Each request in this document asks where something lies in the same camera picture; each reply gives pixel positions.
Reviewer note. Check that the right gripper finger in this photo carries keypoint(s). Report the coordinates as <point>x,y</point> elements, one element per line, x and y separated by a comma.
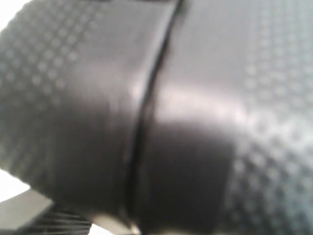
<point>30,213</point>

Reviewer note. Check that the black plastic carrying case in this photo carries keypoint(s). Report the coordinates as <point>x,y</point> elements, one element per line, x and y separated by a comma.
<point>163,117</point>

